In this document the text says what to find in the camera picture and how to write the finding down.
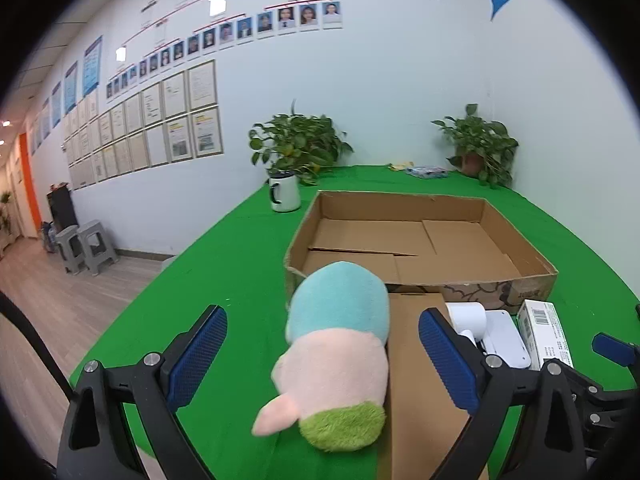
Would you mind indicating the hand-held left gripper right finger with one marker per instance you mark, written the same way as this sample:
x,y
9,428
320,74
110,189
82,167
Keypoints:
x,y
445,360

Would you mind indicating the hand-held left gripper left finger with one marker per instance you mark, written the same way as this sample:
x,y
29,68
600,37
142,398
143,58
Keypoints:
x,y
197,355

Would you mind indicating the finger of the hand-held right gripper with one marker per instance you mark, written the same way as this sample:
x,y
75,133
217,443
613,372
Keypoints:
x,y
611,348

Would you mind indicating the white plastic device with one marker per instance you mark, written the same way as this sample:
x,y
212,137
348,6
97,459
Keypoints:
x,y
502,335

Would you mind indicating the small brown cardboard box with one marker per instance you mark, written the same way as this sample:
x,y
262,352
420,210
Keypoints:
x,y
410,425

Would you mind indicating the pastel plush toy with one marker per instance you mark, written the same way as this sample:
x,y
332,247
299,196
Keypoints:
x,y
335,350

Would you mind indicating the large cardboard box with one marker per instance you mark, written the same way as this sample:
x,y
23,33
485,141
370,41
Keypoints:
x,y
450,245

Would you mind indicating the white carton with barcode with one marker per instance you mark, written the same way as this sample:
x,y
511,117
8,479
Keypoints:
x,y
542,330

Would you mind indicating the grey plastic stool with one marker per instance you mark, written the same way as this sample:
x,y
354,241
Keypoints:
x,y
97,245
67,247

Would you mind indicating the clear packet of small items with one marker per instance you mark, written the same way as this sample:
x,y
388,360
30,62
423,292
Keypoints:
x,y
426,172

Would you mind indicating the yellow paper item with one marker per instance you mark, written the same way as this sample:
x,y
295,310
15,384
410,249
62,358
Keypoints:
x,y
401,165

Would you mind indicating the black cabinet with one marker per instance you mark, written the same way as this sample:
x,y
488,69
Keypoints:
x,y
62,207

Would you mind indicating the potted plant in brown pot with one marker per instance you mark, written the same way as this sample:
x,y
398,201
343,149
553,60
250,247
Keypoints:
x,y
480,145

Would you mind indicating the potted plant in white mug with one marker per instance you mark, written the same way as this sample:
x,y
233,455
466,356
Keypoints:
x,y
295,145

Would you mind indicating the orange pillar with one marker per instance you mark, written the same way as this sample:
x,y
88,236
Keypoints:
x,y
27,185

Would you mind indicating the row of portrait photos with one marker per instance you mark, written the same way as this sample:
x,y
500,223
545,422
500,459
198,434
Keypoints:
x,y
225,35

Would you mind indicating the wall of framed certificates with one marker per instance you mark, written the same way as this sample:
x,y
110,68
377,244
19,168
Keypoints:
x,y
150,125

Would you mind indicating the row of blue wall posters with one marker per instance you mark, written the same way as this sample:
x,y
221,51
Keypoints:
x,y
92,65

